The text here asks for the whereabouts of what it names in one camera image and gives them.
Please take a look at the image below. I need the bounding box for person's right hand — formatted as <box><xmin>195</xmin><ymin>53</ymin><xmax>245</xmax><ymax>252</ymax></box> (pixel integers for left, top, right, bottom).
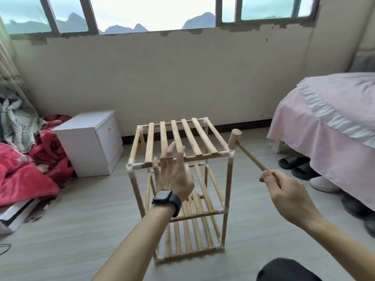
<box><xmin>259</xmin><ymin>169</ymin><xmax>322</xmax><ymax>231</ymax></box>

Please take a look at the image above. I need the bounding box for person's left hand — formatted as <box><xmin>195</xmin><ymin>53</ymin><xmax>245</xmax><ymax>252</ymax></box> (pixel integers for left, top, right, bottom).
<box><xmin>154</xmin><ymin>141</ymin><xmax>195</xmax><ymax>201</ymax></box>

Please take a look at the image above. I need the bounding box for person's right forearm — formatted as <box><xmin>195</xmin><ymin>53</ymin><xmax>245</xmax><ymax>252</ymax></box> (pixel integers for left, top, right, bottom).
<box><xmin>305</xmin><ymin>216</ymin><xmax>375</xmax><ymax>281</ymax></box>

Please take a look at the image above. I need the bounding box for person's left forearm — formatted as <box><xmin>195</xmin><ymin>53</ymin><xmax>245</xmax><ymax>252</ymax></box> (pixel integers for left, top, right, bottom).
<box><xmin>91</xmin><ymin>205</ymin><xmax>177</xmax><ymax>281</ymax></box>

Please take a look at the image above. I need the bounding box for black smartwatch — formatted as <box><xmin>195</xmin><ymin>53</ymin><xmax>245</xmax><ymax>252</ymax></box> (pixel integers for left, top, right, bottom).
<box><xmin>152</xmin><ymin>189</ymin><xmax>183</xmax><ymax>218</ymax></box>

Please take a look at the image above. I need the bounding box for black slipper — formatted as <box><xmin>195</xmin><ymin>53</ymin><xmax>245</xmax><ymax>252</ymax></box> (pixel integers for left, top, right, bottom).
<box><xmin>278</xmin><ymin>155</ymin><xmax>310</xmax><ymax>170</ymax></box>
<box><xmin>291</xmin><ymin>162</ymin><xmax>320</xmax><ymax>181</ymax></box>

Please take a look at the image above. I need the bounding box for white shoe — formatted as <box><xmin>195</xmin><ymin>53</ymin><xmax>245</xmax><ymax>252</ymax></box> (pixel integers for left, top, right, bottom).
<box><xmin>309</xmin><ymin>175</ymin><xmax>342</xmax><ymax>193</ymax></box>

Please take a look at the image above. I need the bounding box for white bed leg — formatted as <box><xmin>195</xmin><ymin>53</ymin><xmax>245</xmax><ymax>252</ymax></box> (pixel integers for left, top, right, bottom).
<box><xmin>271</xmin><ymin>139</ymin><xmax>288</xmax><ymax>155</ymax></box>

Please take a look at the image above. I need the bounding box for dark shoe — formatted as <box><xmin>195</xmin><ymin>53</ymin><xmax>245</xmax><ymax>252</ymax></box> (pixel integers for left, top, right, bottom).
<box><xmin>341</xmin><ymin>193</ymin><xmax>373</xmax><ymax>220</ymax></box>
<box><xmin>363</xmin><ymin>213</ymin><xmax>375</xmax><ymax>238</ymax></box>

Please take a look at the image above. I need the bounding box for wooden mallet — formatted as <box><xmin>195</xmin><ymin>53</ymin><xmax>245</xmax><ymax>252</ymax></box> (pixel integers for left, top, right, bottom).
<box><xmin>227</xmin><ymin>128</ymin><xmax>270</xmax><ymax>173</ymax></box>

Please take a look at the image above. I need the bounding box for pink ruffled bed skirt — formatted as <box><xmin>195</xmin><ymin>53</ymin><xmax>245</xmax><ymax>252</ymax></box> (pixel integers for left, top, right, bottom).
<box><xmin>266</xmin><ymin>72</ymin><xmax>375</xmax><ymax>211</ymax></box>

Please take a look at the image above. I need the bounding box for white box cabinet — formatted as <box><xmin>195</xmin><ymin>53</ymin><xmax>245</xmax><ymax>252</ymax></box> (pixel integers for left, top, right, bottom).
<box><xmin>52</xmin><ymin>110</ymin><xmax>124</xmax><ymax>178</ymax></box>

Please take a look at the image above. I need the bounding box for red fleece blanket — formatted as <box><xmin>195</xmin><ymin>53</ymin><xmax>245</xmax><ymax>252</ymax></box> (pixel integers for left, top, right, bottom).
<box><xmin>0</xmin><ymin>114</ymin><xmax>76</xmax><ymax>207</ymax></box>

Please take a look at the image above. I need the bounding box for grey pleated curtain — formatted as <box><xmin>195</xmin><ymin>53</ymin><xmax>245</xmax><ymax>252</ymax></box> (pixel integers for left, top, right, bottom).
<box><xmin>348</xmin><ymin>46</ymin><xmax>375</xmax><ymax>74</ymax></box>

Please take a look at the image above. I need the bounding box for pale green cloth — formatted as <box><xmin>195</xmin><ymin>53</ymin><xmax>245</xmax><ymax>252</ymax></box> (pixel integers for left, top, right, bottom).
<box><xmin>0</xmin><ymin>93</ymin><xmax>46</xmax><ymax>153</ymax></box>

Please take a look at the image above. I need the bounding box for window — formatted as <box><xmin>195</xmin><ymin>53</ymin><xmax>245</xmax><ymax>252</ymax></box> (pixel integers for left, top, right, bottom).
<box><xmin>0</xmin><ymin>0</ymin><xmax>320</xmax><ymax>36</ymax></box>

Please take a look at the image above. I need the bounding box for flat white box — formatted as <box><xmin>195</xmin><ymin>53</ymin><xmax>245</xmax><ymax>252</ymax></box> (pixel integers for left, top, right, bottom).
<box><xmin>0</xmin><ymin>197</ymin><xmax>42</xmax><ymax>235</ymax></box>

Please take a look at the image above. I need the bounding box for green striped curtain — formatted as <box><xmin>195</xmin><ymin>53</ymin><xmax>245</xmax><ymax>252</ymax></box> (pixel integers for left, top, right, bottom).
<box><xmin>0</xmin><ymin>32</ymin><xmax>27</xmax><ymax>106</ymax></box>

